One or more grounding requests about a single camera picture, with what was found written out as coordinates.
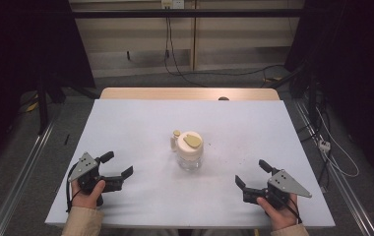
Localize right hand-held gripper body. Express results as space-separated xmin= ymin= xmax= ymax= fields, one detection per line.
xmin=242 ymin=168 xmax=313 ymax=210

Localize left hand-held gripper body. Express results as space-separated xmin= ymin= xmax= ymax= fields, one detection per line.
xmin=67 ymin=151 xmax=124 ymax=207

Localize clear jar with cream lid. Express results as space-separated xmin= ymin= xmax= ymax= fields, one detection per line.
xmin=169 ymin=130 xmax=205 ymax=171

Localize person's left hand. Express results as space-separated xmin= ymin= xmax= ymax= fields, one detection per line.
xmin=71 ymin=179 xmax=106 ymax=210

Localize person's right hand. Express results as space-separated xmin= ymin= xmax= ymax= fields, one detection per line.
xmin=256 ymin=193 xmax=302 ymax=232

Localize white table mat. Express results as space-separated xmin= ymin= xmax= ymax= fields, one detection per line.
xmin=44 ymin=98 xmax=337 ymax=229

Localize white floor power strip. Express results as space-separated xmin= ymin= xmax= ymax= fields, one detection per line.
xmin=318 ymin=139 xmax=332 ymax=152

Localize black metal stand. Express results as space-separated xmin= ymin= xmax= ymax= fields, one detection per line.
xmin=35 ymin=73 xmax=67 ymax=136

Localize wooden table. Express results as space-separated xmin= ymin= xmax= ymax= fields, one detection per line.
xmin=99 ymin=87 xmax=281 ymax=101

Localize black curtain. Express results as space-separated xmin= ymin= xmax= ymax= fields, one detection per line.
xmin=0 ymin=0 xmax=96 ymax=178
xmin=284 ymin=0 xmax=374 ymax=191

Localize black horizontal bar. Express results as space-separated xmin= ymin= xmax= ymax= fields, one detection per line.
xmin=71 ymin=8 xmax=305 ymax=19

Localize right hand-held gripper black cable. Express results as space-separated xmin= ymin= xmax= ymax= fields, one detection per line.
xmin=275 ymin=192 xmax=304 ymax=225

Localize hand-held gripper black cable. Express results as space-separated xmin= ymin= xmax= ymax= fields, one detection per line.
xmin=275 ymin=192 xmax=304 ymax=225
xmin=64 ymin=162 xmax=82 ymax=213

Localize left hand-held gripper black cable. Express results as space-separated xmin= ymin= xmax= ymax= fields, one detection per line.
xmin=64 ymin=162 xmax=82 ymax=213

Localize metal floor rail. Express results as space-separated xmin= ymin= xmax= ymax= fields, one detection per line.
xmin=292 ymin=98 xmax=374 ymax=236
xmin=0 ymin=111 xmax=61 ymax=236

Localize black floor cables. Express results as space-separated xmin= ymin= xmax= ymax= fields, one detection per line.
xmin=294 ymin=94 xmax=333 ymax=190

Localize white floor cable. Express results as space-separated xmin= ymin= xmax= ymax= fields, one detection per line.
xmin=315 ymin=106 xmax=360 ymax=179

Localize black hanging cables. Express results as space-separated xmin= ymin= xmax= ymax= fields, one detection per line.
xmin=163 ymin=16 xmax=286 ymax=89

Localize white wall socket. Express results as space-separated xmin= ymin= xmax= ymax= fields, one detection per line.
xmin=160 ymin=0 xmax=186 ymax=10

